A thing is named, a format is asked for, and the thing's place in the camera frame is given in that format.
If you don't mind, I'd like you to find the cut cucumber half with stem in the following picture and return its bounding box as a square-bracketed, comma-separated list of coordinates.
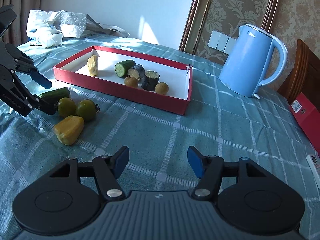
[39, 87, 71, 104]

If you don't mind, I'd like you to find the green tomato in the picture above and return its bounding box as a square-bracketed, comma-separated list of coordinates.
[75, 99, 100, 122]
[57, 98, 76, 118]

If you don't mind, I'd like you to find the yellow jackfruit piece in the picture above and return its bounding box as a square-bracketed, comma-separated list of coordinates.
[53, 115, 84, 146]
[87, 55, 99, 76]

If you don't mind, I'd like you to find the longan fruit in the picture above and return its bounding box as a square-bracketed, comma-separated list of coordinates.
[155, 82, 169, 95]
[124, 76, 138, 88]

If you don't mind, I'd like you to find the white tissue pack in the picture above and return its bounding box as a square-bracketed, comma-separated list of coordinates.
[26, 27, 63, 48]

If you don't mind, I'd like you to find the crumpled white tissue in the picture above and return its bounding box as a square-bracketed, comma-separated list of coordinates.
[42, 33, 63, 48]

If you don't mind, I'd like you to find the white plastic bag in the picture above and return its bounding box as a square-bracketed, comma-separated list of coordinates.
[27, 10, 62, 37]

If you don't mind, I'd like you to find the brown curtain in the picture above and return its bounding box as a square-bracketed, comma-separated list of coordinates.
[1, 0, 41, 46]

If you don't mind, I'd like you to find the checked teal tablecloth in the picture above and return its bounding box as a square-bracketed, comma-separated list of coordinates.
[1, 35, 319, 239]

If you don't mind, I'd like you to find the red shallow cardboard box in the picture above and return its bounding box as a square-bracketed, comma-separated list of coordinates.
[53, 45, 194, 116]

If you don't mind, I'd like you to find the blue electric kettle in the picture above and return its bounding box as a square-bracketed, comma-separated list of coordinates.
[219, 23, 288, 99]

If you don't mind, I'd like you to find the white remote control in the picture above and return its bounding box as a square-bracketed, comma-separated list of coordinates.
[306, 153, 319, 184]

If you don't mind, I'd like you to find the red gift box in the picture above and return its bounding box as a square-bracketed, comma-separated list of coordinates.
[290, 93, 320, 153]

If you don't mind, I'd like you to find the wooden headboard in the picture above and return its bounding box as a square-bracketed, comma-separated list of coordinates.
[277, 39, 320, 109]

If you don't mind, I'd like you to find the white wall switch panel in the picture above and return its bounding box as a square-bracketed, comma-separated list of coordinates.
[208, 30, 236, 55]

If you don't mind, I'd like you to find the ornate wall panel frame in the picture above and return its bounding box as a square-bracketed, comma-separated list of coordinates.
[179, 0, 279, 64]

